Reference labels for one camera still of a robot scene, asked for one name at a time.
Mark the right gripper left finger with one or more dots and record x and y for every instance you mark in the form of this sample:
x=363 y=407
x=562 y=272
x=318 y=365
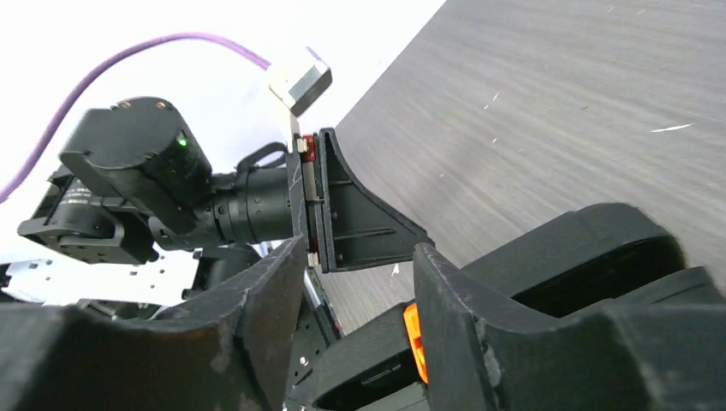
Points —
x=228 y=348

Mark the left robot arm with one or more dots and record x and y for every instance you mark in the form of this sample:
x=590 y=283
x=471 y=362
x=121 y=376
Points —
x=134 y=180

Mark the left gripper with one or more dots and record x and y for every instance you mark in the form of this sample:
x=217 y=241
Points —
x=345 y=226

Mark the black tool kit case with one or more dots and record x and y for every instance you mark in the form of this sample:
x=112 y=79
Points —
x=604 y=254

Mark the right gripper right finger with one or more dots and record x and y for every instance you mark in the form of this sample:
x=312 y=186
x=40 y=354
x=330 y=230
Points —
x=485 y=351

